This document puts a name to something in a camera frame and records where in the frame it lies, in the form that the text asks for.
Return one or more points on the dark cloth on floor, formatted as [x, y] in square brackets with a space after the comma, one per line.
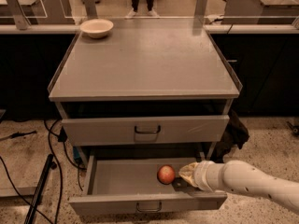
[235, 134]

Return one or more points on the grey open middle drawer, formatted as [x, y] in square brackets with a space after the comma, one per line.
[132, 186]

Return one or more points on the grey top drawer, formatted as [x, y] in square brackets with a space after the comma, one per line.
[145, 130]

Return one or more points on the grey drawer cabinet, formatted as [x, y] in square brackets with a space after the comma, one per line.
[145, 68]

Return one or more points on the grey background cabinet right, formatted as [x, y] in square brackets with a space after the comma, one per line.
[260, 11]

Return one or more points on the grey background cabinet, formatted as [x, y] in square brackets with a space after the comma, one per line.
[260, 11]
[39, 12]

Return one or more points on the red apple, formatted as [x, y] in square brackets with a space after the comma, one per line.
[166, 174]

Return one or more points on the white bowl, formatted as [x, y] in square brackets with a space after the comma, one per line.
[96, 28]

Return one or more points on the black bar on floor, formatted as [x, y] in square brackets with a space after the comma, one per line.
[31, 214]

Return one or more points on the grey background cabinet left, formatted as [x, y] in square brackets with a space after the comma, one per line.
[39, 12]

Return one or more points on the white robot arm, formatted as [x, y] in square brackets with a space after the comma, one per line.
[241, 178]

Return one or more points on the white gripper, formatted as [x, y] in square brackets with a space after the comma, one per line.
[201, 174]

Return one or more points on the clear acrylic barrier panel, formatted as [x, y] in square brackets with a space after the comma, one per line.
[165, 8]

